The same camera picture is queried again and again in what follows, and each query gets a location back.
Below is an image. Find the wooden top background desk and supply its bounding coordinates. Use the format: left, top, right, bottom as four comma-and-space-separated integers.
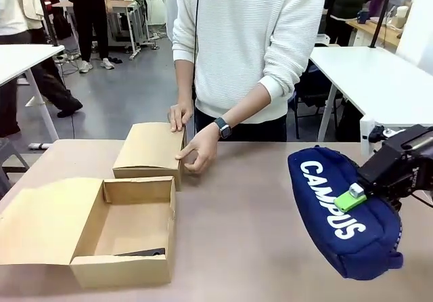
52, 0, 145, 61

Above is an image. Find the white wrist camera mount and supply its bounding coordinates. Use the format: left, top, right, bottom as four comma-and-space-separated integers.
368, 125, 407, 144

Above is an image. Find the black thin stand pole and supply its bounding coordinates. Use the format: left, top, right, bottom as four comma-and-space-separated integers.
369, 0, 400, 49

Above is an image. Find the light wooden background table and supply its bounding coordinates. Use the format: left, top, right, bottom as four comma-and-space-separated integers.
346, 16, 412, 54

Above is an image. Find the person's left hand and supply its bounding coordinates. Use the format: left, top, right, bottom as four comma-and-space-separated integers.
175, 131, 220, 176

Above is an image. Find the dark blue chair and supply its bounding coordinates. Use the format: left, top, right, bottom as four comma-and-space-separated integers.
294, 60, 344, 141

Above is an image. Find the small cardboard box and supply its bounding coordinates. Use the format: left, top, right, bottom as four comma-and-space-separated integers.
112, 122, 188, 192

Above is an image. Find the black hanging cable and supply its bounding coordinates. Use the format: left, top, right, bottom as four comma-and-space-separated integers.
192, 0, 203, 135

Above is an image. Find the person in white coat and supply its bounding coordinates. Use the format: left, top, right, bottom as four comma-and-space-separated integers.
0, 0, 84, 137

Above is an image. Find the person in dark green coat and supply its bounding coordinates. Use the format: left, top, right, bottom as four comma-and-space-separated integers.
324, 0, 390, 47

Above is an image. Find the person in black clothes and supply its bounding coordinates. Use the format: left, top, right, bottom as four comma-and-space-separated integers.
66, 0, 116, 74

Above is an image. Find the white table with leg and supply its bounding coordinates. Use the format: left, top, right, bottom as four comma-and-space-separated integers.
0, 43, 66, 150

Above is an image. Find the large cardboard box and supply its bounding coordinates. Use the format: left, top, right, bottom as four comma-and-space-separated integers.
0, 175, 177, 289

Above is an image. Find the dark grey smartwatch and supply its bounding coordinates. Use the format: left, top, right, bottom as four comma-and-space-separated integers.
213, 117, 233, 139

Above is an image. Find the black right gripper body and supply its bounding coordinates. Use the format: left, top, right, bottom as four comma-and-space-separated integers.
357, 124, 433, 200

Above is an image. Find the person's right forearm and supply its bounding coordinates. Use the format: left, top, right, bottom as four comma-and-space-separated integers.
174, 58, 198, 110

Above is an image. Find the person in white sweater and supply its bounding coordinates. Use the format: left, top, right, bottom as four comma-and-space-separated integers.
171, 0, 328, 143

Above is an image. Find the navy blue pencil case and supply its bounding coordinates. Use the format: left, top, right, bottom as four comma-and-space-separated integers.
287, 147, 405, 281

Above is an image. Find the person's left forearm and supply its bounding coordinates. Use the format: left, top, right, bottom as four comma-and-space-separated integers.
221, 80, 275, 130

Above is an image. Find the grey metal stool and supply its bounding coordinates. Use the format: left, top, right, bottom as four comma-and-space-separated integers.
0, 137, 30, 190

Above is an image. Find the person's right hand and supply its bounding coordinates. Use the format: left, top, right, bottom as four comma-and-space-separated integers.
168, 102, 196, 133

